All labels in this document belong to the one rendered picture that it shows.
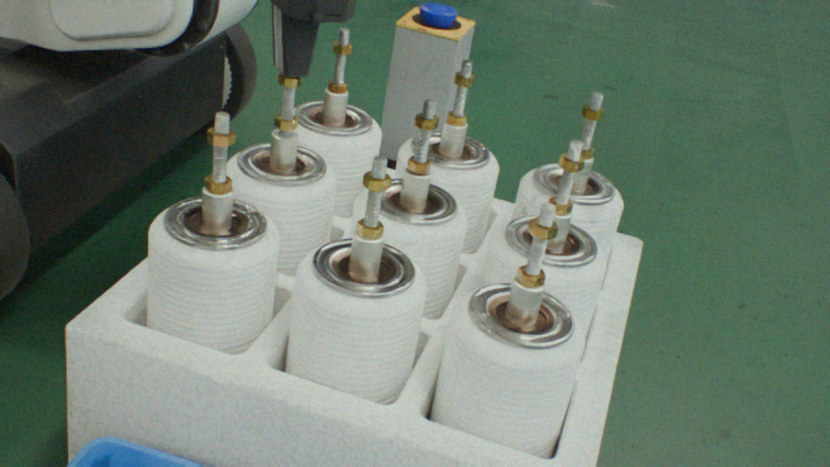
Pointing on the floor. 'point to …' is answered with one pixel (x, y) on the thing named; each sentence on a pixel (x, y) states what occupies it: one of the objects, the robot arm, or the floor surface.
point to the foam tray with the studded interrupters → (145, 390)
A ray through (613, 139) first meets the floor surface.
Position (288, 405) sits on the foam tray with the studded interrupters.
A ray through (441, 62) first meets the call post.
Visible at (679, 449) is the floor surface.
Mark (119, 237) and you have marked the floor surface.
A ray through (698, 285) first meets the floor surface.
